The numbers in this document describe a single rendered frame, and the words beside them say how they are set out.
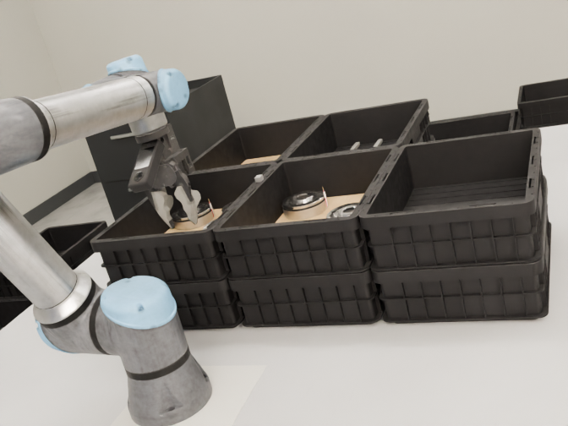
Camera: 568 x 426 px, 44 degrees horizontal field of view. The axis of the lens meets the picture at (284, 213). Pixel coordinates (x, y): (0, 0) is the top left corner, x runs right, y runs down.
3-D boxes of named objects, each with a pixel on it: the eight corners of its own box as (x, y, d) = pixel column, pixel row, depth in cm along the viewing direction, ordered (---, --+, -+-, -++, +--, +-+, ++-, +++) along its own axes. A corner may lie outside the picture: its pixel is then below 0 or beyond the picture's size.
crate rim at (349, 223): (358, 230, 127) (356, 218, 126) (212, 243, 139) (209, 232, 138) (401, 155, 161) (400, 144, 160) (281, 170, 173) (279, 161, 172)
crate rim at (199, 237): (212, 243, 139) (209, 232, 138) (90, 253, 151) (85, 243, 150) (281, 170, 173) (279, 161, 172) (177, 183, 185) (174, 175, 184)
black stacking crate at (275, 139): (290, 205, 176) (279, 163, 172) (188, 216, 188) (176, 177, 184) (334, 152, 210) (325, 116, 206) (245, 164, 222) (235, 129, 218)
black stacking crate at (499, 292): (549, 324, 122) (542, 262, 118) (381, 329, 134) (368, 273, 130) (553, 226, 156) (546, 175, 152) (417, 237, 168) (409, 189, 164)
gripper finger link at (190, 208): (215, 210, 153) (193, 173, 151) (204, 221, 148) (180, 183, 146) (204, 215, 154) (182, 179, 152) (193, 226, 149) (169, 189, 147)
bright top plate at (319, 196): (316, 207, 157) (316, 204, 157) (275, 210, 162) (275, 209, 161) (330, 190, 166) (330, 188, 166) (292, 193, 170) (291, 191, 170)
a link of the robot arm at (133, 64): (94, 68, 139) (120, 58, 146) (115, 121, 143) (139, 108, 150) (123, 60, 135) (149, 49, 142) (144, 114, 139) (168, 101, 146)
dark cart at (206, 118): (221, 295, 330) (162, 109, 299) (139, 299, 347) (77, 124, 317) (266, 237, 383) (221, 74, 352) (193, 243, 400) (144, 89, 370)
